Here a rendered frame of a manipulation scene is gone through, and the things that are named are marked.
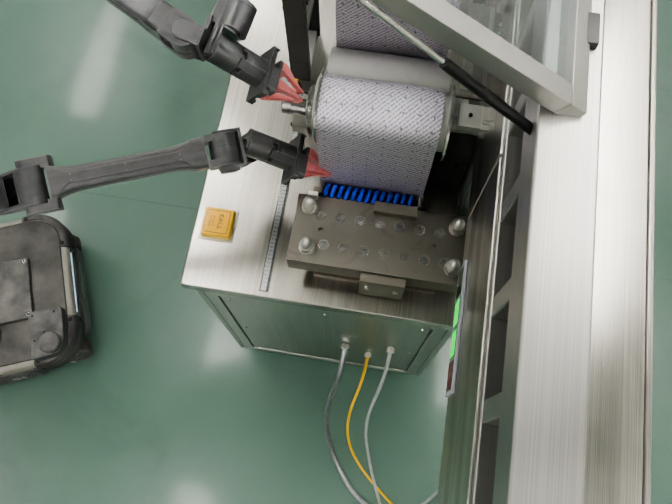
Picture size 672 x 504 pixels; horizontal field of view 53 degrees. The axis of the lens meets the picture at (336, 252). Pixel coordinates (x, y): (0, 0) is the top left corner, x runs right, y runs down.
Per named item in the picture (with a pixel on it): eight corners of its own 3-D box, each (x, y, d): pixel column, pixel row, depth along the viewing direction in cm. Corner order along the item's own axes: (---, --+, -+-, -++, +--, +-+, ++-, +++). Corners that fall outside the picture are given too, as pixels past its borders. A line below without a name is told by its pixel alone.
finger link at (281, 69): (288, 121, 133) (248, 99, 128) (295, 91, 135) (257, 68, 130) (307, 111, 128) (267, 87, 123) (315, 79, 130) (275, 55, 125)
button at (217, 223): (208, 209, 164) (206, 205, 161) (236, 213, 163) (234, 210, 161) (201, 236, 162) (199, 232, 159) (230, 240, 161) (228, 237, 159)
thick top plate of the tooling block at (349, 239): (300, 203, 157) (299, 192, 151) (471, 228, 154) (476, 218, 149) (288, 267, 152) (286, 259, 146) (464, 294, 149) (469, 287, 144)
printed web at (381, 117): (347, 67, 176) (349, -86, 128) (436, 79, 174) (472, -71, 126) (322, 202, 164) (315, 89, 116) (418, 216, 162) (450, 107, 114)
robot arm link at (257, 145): (243, 149, 136) (250, 123, 137) (232, 155, 142) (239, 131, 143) (273, 161, 139) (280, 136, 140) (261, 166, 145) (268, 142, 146)
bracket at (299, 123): (300, 153, 169) (291, 87, 139) (325, 157, 168) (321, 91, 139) (296, 171, 167) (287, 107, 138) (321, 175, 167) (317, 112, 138)
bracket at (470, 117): (458, 106, 130) (460, 101, 128) (488, 110, 130) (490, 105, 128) (456, 129, 128) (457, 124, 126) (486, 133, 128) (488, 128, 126)
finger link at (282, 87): (289, 116, 133) (249, 94, 128) (296, 86, 136) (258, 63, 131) (308, 106, 128) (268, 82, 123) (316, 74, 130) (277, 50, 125)
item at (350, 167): (320, 180, 153) (317, 143, 136) (422, 195, 152) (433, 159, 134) (320, 182, 153) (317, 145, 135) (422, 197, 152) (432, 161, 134)
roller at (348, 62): (333, 67, 151) (333, 34, 140) (446, 83, 150) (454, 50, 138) (325, 114, 148) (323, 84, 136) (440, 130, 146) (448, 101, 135)
